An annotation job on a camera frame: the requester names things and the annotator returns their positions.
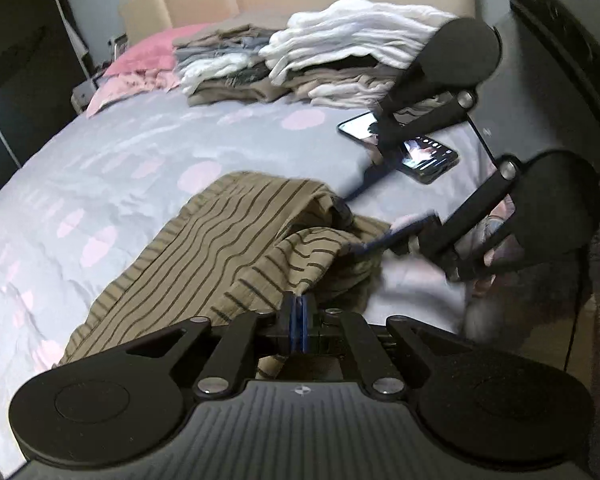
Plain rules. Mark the brown striped shirt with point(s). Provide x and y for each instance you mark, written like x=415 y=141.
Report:
x=220 y=250

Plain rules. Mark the black wardrobe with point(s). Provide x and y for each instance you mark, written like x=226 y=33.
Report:
x=20 y=60

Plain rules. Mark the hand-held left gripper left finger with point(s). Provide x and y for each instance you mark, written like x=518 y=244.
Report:
x=292 y=325

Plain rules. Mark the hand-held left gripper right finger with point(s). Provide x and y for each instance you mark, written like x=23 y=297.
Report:
x=306 y=325

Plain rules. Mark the white topped stack of clothes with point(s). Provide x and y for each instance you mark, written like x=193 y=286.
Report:
x=350 y=30

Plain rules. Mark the black smartphone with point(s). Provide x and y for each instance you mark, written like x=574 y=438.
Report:
x=420 y=157

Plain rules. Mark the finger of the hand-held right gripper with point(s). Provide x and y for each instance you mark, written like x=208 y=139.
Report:
x=387 y=135
x=395 y=235

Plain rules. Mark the pink pillow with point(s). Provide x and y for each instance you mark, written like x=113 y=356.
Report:
x=150 y=50

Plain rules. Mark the grey bedside table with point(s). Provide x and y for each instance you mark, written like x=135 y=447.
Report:
x=82 y=94

